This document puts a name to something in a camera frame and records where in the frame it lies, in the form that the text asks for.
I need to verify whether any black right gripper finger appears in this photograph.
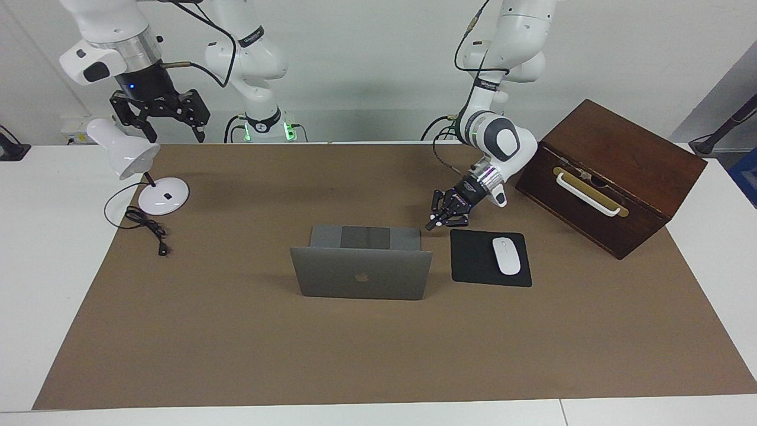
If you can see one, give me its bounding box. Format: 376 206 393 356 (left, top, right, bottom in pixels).
176 88 211 143
109 93 160 143

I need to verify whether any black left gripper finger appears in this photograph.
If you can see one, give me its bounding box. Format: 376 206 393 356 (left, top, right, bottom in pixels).
436 207 470 230
425 190 450 231

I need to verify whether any grey laptop computer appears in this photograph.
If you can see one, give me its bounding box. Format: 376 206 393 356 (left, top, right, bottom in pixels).
290 225 432 301

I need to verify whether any black mouse pad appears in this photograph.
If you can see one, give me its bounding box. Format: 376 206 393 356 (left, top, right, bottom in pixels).
450 230 533 288

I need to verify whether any white computer mouse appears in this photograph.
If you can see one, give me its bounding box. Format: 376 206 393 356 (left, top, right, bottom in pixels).
492 237 522 276

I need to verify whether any white desk lamp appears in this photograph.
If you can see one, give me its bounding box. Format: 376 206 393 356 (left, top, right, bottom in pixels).
86 117 190 217

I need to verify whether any black stand base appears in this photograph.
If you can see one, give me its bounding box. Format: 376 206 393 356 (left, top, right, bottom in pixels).
0 125 31 162

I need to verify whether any dark brown wooden box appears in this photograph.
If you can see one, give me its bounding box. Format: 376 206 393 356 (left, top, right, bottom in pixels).
515 99 708 261

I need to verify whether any brown table mat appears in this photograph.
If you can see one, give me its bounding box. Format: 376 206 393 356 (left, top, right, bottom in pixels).
33 142 757 410

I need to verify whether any black tripod leg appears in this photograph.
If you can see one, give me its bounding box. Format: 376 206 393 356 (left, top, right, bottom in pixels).
689 93 757 156

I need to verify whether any blue bin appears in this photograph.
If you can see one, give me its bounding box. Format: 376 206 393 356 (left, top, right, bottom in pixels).
729 148 757 209

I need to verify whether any black arm base cable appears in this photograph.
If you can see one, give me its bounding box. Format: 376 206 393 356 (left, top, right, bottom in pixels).
420 115 457 143
223 115 249 143

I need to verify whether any white box handle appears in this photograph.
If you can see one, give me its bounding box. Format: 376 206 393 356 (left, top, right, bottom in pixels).
556 172 622 217

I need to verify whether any brass handle plate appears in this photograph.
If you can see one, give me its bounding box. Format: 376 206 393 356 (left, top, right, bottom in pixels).
552 167 629 218

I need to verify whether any black lamp power cable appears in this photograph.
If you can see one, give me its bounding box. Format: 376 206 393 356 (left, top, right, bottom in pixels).
104 180 170 257

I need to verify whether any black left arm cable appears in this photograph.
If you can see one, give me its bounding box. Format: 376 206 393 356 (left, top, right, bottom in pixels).
434 0 510 178

